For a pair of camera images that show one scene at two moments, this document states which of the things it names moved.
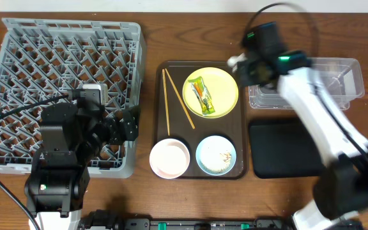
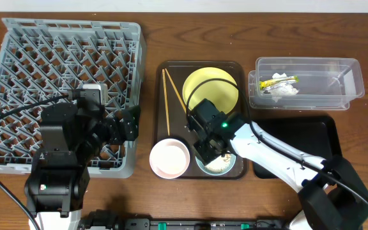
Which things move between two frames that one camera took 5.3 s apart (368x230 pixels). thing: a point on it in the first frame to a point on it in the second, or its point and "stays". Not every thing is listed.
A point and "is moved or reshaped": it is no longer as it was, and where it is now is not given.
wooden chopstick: x=165 y=100 stays
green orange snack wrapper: x=203 y=95 is moved or reshaped
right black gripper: x=246 y=73 to x=207 y=148
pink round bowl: x=169 y=158 stays
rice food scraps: x=216 y=161 stays
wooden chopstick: x=183 y=103 stays
